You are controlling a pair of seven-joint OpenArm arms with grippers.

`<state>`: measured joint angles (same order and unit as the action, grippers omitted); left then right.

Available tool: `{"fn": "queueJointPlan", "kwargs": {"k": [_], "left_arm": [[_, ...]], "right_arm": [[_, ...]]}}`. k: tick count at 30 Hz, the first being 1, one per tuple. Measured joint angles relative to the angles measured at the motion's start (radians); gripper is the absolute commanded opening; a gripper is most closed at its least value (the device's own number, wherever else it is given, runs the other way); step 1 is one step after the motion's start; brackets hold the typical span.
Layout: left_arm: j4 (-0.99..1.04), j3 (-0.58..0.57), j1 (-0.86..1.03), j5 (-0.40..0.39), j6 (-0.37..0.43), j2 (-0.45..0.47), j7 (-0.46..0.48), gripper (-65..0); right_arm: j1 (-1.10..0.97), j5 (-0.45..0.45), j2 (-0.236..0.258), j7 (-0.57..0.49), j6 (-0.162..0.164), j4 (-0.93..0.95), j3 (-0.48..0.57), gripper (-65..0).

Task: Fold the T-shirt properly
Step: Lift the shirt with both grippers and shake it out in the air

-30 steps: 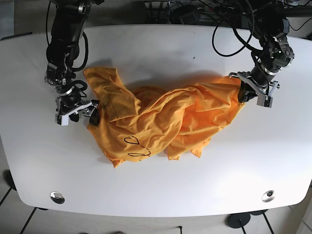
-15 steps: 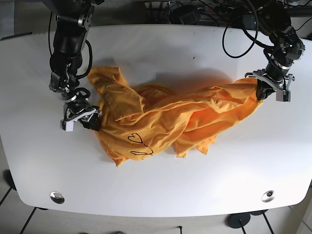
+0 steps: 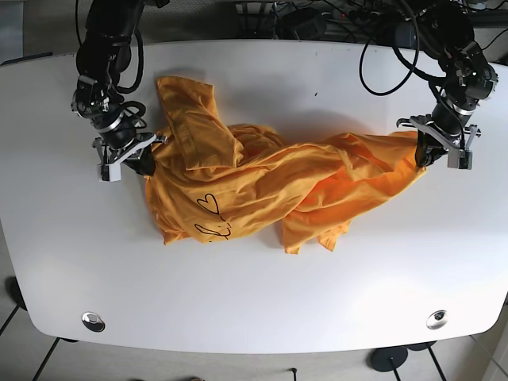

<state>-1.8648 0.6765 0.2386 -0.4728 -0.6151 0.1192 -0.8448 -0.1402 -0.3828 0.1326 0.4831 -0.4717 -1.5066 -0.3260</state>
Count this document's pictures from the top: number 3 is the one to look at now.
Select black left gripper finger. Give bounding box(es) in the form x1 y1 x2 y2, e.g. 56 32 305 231
414 131 433 167
424 146 448 166

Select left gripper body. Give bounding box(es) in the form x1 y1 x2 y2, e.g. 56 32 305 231
396 115 482 156

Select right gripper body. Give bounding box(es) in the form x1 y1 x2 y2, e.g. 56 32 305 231
92 133 167 164

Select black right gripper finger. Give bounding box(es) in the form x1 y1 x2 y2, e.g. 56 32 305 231
125 145 156 176

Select orange T-shirt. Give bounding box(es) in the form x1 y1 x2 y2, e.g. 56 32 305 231
145 76 425 254

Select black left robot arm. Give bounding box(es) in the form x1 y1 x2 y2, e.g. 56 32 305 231
368 1 498 170

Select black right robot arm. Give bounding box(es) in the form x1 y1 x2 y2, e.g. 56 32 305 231
71 0 166 182

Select black power adapter box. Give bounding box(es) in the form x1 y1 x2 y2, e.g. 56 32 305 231
279 8 327 40

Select left silver table grommet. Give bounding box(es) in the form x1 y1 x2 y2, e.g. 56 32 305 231
81 311 106 333

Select silver table grommet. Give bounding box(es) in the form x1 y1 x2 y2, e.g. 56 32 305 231
425 310 448 330
81 311 106 333

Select right silver table grommet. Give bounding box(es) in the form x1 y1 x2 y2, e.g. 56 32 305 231
425 310 448 330

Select black round stand base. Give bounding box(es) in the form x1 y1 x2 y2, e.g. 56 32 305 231
368 346 408 372

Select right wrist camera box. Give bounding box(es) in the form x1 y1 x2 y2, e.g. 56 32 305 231
98 164 121 183

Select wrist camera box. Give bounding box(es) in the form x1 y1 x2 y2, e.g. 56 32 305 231
98 164 121 183
447 149 472 170

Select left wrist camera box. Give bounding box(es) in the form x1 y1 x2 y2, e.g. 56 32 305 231
447 149 472 170

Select tangled black cables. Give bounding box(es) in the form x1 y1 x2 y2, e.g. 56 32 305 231
233 0 508 48

